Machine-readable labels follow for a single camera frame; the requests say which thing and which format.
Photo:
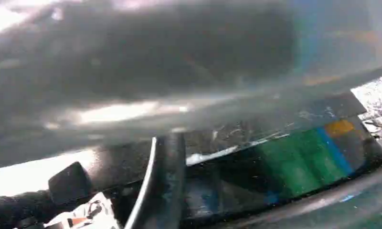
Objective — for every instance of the white printed paper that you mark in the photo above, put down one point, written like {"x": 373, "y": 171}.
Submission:
{"x": 89, "y": 215}

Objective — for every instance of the black block connector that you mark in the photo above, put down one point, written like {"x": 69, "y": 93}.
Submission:
{"x": 70, "y": 183}

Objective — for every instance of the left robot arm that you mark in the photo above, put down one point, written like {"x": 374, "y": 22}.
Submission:
{"x": 13, "y": 208}

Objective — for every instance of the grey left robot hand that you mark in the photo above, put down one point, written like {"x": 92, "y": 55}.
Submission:
{"x": 140, "y": 63}

